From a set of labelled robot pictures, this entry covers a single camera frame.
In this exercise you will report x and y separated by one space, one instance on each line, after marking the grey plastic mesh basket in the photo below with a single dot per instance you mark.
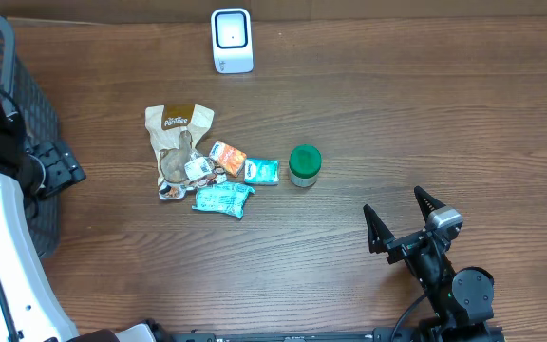
43 126

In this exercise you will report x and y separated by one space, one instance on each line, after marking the white barcode scanner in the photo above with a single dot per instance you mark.
232 43

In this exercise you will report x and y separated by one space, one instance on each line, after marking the teal wet wipes pack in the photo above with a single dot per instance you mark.
226 198

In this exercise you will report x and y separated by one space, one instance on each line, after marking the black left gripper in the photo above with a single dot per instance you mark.
64 169

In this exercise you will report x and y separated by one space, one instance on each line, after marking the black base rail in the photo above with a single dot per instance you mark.
302 337

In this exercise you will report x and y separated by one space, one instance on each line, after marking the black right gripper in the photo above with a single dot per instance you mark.
381 237

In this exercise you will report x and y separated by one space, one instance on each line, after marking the mixed beans printed bag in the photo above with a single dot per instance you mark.
197 178

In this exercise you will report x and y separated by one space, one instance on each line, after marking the brown Pantree mushroom bag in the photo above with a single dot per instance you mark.
174 131

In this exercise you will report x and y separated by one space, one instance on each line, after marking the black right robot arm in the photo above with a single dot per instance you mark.
455 305

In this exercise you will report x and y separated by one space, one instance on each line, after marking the teal Kleenex tissue pack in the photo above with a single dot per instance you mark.
261 172

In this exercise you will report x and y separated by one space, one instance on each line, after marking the orange Kleenex tissue pack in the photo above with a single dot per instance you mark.
229 158

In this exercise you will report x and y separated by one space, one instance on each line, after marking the green lid beige jar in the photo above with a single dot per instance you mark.
305 163

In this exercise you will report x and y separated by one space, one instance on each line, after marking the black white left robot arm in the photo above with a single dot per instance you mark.
29 309

